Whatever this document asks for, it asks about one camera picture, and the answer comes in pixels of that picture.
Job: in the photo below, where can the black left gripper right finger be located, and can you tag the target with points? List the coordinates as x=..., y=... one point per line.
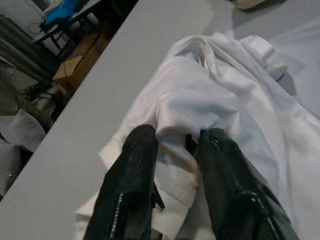
x=232, y=187

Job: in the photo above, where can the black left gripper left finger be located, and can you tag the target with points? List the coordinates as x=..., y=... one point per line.
x=125, y=187

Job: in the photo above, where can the white shirt with dark print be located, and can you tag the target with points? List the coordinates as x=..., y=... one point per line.
x=212, y=100

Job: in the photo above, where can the grey pillow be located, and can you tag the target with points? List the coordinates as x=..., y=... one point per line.
x=22, y=127
x=12, y=162

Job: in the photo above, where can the open brown cardboard box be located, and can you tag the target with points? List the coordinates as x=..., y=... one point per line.
x=82, y=57

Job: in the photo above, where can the beige jacket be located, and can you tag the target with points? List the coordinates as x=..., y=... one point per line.
x=247, y=3

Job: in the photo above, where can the bright blue object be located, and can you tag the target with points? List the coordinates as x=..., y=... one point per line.
x=60, y=12

